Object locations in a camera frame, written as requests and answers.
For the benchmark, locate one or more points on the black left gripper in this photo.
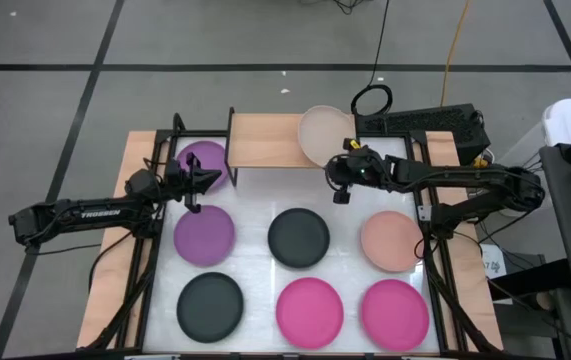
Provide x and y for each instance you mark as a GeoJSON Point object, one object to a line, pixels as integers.
{"type": "Point", "coordinates": [177, 177]}

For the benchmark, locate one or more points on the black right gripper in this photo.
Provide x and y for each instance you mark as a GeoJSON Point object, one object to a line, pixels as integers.
{"type": "Point", "coordinates": [370, 171]}

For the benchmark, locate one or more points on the purple plate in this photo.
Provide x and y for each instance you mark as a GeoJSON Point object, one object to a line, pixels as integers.
{"type": "Point", "coordinates": [213, 157]}
{"type": "Point", "coordinates": [205, 237]}

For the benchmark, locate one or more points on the translucent white plate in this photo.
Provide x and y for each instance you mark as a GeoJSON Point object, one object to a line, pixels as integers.
{"type": "Point", "coordinates": [322, 132]}

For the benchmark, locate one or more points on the dark grey plate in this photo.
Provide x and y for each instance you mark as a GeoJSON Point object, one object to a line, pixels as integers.
{"type": "Point", "coordinates": [210, 307]}
{"type": "Point", "coordinates": [298, 238]}

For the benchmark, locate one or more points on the peach plate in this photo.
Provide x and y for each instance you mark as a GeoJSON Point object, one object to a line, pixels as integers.
{"type": "Point", "coordinates": [390, 241]}

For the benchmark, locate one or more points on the pink plate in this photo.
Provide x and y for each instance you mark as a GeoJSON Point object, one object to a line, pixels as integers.
{"type": "Point", "coordinates": [309, 313]}
{"type": "Point", "coordinates": [395, 315]}

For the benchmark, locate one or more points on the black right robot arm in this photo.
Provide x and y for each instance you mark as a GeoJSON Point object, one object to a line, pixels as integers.
{"type": "Point", "coordinates": [465, 177]}

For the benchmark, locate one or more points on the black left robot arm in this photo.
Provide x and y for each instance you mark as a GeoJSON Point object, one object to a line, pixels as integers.
{"type": "Point", "coordinates": [100, 214]}

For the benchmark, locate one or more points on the white table cover sheet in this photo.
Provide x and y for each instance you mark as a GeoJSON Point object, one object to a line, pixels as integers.
{"type": "Point", "coordinates": [265, 210]}

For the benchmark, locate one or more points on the white paper label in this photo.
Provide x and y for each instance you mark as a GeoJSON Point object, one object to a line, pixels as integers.
{"type": "Point", "coordinates": [492, 262]}

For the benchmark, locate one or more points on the black aluminium table frame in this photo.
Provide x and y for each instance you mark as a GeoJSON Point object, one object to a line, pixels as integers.
{"type": "Point", "coordinates": [190, 133]}

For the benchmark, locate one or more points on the silver frame bracket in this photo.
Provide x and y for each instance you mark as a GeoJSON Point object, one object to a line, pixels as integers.
{"type": "Point", "coordinates": [425, 213]}

